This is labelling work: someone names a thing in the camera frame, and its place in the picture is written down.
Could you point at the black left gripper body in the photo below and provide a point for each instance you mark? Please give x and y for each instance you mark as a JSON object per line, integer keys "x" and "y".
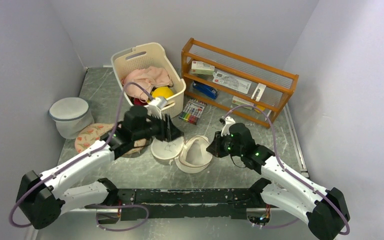
{"x": 155, "y": 128}

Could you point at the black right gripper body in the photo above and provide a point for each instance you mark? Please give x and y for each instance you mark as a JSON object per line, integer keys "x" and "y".
{"x": 225, "y": 145}

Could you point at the white mesh laundry bag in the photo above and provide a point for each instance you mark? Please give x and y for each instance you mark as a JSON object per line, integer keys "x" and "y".
{"x": 190, "y": 156}

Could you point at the yellow bra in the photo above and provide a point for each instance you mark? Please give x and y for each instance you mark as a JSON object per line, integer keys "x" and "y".
{"x": 163, "y": 91}

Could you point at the pink bra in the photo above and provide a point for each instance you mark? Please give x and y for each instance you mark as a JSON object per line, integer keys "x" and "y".
{"x": 148, "y": 78}

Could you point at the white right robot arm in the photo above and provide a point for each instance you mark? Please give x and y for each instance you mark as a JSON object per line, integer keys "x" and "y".
{"x": 323, "y": 210}

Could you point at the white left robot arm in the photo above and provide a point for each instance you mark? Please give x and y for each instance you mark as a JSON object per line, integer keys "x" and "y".
{"x": 44, "y": 197}

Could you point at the floral pink bra bag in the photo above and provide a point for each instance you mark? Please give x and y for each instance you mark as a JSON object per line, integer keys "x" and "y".
{"x": 90, "y": 134}

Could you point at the cream plastic laundry basket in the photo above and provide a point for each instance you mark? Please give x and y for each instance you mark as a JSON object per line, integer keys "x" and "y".
{"x": 150, "y": 55}

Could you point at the pack of coloured markers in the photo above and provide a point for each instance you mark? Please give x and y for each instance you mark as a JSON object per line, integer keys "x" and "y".
{"x": 192, "y": 111}

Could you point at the red garment in basket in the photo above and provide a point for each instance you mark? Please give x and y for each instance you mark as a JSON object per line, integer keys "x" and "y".
{"x": 139, "y": 102}

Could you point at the green white box lower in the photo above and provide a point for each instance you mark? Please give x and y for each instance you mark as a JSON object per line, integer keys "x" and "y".
{"x": 239, "y": 102}

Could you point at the green white box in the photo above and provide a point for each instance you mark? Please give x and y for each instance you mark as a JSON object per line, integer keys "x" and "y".
{"x": 201, "y": 68}
{"x": 239, "y": 102}

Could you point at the yellow small block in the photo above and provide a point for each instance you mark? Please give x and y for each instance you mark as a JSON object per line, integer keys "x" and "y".
{"x": 259, "y": 108}

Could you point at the blue stapler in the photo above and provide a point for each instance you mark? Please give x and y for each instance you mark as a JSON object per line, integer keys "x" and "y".
{"x": 207, "y": 90}

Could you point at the pink cloth in basket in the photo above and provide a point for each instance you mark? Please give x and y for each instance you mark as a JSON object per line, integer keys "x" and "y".
{"x": 128, "y": 79}

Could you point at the orange wooden shelf rack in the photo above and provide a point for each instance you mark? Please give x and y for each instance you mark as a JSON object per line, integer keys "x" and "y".
{"x": 281, "y": 84}

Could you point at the clear blister pack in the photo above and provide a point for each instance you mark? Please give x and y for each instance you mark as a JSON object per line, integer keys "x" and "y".
{"x": 231, "y": 81}

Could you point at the green white box upper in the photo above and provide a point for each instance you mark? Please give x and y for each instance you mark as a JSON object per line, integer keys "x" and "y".
{"x": 201, "y": 68}

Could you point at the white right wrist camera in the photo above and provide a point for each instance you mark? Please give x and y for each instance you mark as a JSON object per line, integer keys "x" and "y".
{"x": 227, "y": 123}

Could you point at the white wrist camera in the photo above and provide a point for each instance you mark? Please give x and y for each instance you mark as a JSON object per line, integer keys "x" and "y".
{"x": 227, "y": 123}
{"x": 156, "y": 105}

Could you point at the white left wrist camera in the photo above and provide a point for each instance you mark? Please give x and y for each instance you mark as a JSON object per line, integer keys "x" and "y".
{"x": 156, "y": 105}

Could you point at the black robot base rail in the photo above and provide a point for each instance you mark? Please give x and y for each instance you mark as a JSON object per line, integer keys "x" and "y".
{"x": 234, "y": 203}

